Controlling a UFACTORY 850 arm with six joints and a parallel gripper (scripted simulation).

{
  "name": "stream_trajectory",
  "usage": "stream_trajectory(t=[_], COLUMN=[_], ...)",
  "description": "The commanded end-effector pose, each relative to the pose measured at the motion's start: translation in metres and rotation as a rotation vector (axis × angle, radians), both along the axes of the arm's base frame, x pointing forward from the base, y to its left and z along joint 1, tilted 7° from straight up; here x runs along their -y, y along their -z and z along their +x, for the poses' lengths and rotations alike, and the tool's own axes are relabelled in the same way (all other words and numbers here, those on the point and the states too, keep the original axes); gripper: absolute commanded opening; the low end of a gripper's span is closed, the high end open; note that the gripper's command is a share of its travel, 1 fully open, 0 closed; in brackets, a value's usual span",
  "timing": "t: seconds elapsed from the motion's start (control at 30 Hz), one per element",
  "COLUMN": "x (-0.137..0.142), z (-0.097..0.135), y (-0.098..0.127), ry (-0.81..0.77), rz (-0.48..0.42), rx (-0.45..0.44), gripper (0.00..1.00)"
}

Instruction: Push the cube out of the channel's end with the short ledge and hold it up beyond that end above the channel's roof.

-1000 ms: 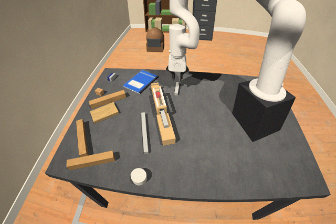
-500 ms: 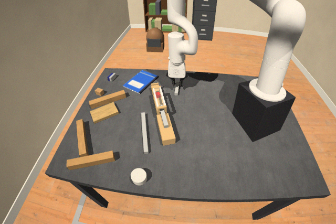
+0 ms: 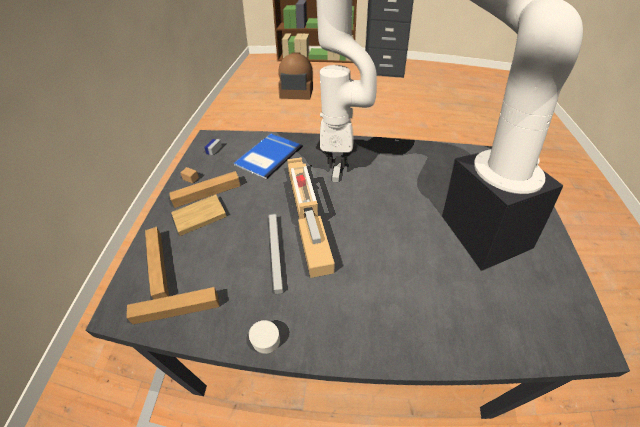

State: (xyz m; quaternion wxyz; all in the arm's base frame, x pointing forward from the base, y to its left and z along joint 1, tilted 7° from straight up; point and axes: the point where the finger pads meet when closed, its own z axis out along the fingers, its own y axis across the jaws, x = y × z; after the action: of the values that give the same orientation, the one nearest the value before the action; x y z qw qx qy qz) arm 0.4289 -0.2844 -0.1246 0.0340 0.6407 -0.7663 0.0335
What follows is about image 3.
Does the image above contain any blue notebook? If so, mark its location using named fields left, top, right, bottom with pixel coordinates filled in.
left=234, top=134, right=303, bottom=179

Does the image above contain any white cylinder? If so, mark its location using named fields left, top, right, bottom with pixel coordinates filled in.
left=249, top=321, right=280, bottom=354

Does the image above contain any light grey square stick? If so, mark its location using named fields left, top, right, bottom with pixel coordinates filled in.
left=332, top=156, right=342, bottom=182

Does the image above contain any flat wooden board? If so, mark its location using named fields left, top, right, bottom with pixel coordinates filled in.
left=171, top=195, right=226, bottom=236

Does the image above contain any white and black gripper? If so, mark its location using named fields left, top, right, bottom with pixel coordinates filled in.
left=316, top=119, right=359, bottom=168

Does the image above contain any small wooden block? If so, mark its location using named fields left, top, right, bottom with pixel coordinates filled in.
left=181, top=167, right=199, bottom=184

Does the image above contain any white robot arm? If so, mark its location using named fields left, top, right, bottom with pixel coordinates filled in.
left=317, top=0, right=583, bottom=194

